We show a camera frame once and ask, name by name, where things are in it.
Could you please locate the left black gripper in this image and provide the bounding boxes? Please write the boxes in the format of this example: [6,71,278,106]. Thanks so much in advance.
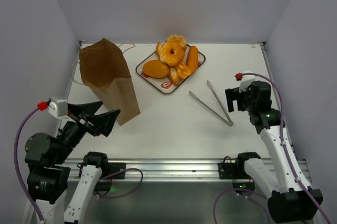
[52,100,120,164]

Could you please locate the metal tongs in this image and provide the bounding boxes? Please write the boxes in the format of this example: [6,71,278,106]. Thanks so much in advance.
[189,79,234,127]

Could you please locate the brown paper bag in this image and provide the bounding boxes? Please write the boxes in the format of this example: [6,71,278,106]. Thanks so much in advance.
[78,38,141,126]

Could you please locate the orange fake bread roll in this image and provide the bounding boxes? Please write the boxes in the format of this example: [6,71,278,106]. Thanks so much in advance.
[186,46,199,74]

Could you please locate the oval orange fake bun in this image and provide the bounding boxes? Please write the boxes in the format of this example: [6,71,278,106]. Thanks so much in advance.
[142,60,169,79]

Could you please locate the fake braided bread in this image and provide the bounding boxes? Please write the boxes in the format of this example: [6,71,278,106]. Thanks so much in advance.
[175,60,192,79]

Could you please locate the fake ring doughnut bread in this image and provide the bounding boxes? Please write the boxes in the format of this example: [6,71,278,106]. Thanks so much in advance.
[156,42,187,67]

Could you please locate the fake baguette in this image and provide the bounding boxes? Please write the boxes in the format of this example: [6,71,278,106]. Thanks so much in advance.
[167,67,180,86]

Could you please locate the round fake bread bun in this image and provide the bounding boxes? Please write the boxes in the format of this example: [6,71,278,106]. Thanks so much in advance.
[165,34,187,50]

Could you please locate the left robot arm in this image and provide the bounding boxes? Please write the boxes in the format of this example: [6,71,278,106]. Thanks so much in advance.
[25,98,121,223]

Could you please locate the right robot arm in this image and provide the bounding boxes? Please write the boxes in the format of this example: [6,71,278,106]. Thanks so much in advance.
[225,81,323,223]

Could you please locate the strawberry print tray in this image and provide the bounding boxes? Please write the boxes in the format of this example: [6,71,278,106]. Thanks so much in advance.
[135,51,190,95]

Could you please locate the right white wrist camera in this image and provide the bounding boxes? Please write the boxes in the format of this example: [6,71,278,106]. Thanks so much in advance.
[235,70,255,93]

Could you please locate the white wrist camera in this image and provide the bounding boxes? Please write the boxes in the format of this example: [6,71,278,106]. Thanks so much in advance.
[235,70,255,93]
[48,97,69,120]

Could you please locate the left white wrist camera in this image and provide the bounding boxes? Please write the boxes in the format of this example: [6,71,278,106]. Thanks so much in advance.
[48,97,69,120]

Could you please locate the aluminium rail frame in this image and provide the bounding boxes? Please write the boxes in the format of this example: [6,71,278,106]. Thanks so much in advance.
[58,158,311,182]

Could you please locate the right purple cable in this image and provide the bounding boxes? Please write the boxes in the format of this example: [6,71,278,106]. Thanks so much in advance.
[212,69,332,224]

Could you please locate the purple cable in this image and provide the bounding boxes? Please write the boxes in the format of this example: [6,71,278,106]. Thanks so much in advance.
[13,101,144,224]
[212,69,332,224]

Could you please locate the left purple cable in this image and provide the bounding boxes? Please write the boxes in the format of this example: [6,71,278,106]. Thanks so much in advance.
[13,101,144,224]

